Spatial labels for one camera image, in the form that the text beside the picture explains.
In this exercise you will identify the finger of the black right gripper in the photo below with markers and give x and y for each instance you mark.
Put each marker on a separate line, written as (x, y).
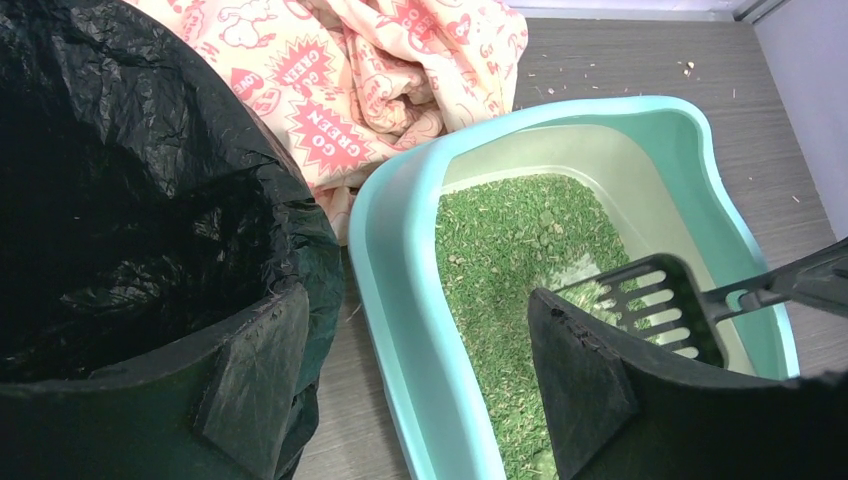
(818, 280)

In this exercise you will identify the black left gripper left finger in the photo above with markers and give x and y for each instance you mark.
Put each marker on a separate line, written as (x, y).
(212, 405)

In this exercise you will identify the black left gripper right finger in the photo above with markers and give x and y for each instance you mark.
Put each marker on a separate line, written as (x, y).
(618, 407)

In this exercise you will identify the black litter scoop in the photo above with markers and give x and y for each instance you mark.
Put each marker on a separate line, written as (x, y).
(657, 298)

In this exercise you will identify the bin with black bag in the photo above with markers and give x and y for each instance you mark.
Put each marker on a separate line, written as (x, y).
(141, 202)

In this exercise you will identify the teal litter box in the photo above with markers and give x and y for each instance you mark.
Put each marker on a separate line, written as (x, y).
(649, 159)

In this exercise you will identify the green litter pellets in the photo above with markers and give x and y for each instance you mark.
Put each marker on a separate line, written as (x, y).
(495, 243)

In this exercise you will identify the pink patterned cloth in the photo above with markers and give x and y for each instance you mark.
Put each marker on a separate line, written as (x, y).
(348, 84)

